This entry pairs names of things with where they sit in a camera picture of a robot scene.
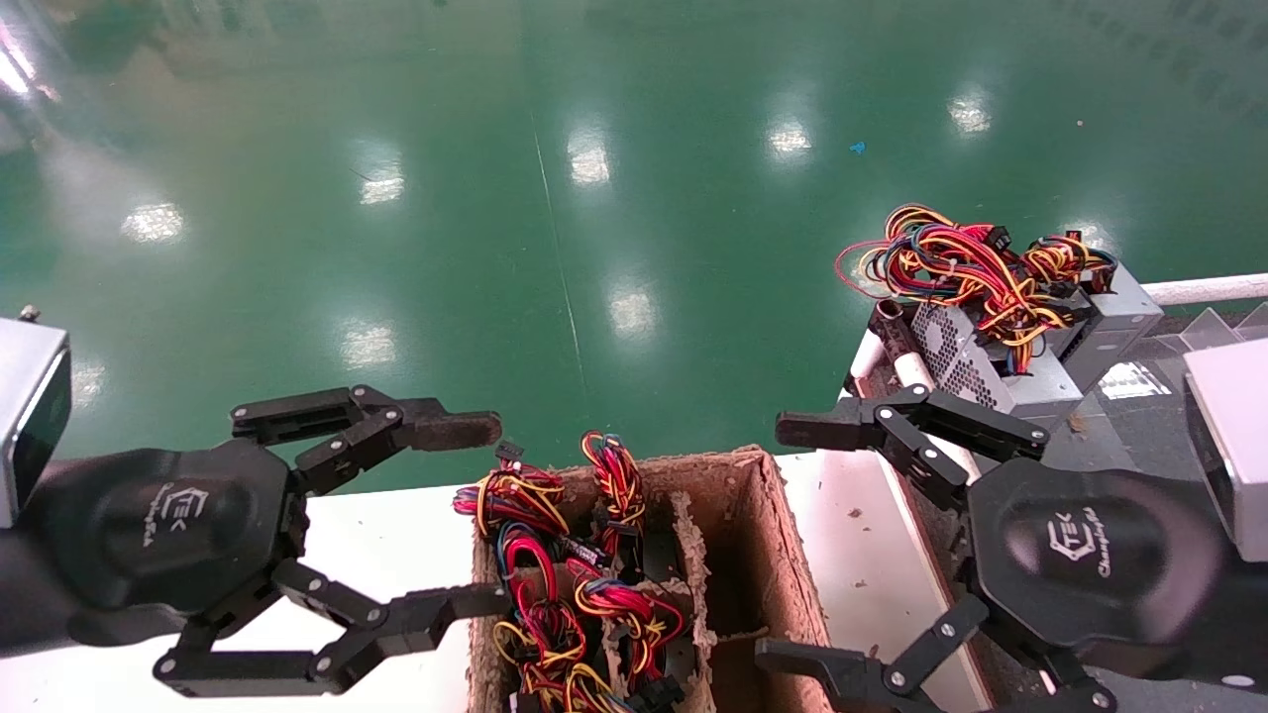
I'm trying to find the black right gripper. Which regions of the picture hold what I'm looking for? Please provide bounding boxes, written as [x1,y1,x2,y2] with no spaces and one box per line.
[755,384,1231,713]

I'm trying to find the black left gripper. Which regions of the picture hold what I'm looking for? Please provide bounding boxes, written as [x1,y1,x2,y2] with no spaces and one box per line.
[35,384,511,697]

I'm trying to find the brown cardboard divider box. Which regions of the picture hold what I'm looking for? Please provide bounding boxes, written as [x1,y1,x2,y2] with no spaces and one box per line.
[466,446,838,713]

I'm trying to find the grey perforated power supply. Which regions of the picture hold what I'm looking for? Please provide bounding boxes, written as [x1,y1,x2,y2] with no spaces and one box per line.
[909,300,1083,429]

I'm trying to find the black conveyor belt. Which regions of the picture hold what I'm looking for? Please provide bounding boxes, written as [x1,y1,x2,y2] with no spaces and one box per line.
[870,297,1268,713]

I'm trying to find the plain grey power supply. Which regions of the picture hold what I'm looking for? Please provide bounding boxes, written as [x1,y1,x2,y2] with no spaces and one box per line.
[1062,262,1165,394]

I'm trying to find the clear plastic guard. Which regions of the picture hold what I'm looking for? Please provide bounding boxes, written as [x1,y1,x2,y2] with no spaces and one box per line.
[1149,302,1268,359]

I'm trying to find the long white conveyor rail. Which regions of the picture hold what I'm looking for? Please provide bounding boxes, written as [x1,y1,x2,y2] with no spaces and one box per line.
[842,327,1061,699]

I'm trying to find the large multicolour wire bundle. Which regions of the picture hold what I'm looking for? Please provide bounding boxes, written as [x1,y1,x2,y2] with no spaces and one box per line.
[835,204,1043,374]

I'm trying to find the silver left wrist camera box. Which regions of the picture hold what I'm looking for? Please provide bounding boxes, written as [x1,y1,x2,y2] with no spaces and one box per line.
[0,317,72,529]

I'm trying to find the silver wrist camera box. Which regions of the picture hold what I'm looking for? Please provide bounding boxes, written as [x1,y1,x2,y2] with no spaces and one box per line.
[0,317,72,529]
[1184,339,1268,563]

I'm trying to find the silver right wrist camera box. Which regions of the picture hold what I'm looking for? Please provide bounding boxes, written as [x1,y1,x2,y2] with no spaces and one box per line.
[1184,339,1268,563]

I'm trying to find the short white conveyor rail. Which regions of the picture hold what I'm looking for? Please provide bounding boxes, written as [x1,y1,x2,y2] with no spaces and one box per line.
[1139,273,1268,306]

